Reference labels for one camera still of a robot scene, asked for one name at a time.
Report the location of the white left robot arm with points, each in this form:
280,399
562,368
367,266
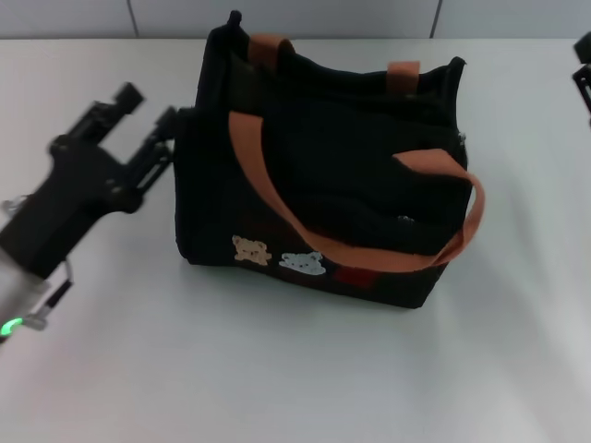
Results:
14,295

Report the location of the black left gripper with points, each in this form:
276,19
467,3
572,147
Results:
69,198

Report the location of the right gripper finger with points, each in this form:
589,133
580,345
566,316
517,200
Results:
584,50
585,92

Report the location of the silver zipper pull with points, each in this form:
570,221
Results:
462,138

